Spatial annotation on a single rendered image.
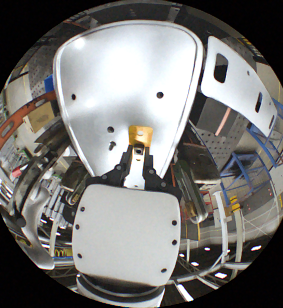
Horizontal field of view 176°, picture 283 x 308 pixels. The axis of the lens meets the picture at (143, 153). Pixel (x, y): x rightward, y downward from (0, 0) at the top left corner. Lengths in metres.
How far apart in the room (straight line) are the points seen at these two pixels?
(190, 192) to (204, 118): 0.14
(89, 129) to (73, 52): 0.13
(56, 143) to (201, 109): 0.29
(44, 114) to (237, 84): 0.30
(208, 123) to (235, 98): 0.07
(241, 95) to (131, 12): 0.22
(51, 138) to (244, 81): 0.36
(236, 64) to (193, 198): 0.23
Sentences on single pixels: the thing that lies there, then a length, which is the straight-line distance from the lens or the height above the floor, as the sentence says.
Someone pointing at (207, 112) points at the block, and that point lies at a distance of 0.17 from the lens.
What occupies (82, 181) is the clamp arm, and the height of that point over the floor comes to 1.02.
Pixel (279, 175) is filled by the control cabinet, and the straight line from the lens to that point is 7.96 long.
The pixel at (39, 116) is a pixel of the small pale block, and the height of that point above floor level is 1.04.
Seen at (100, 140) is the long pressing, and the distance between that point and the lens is 0.18.
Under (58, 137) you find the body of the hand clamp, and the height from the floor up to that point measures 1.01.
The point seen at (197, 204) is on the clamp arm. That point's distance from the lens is 0.18.
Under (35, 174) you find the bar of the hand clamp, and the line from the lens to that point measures 0.23.
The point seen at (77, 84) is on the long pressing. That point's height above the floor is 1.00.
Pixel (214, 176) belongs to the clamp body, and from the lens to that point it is 0.23.
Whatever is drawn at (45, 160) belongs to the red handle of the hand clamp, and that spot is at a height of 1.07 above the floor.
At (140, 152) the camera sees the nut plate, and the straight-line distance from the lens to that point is 0.15.
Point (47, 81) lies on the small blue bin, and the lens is 0.65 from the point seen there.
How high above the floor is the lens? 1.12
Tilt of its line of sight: 46 degrees down
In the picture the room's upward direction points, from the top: 173 degrees counter-clockwise
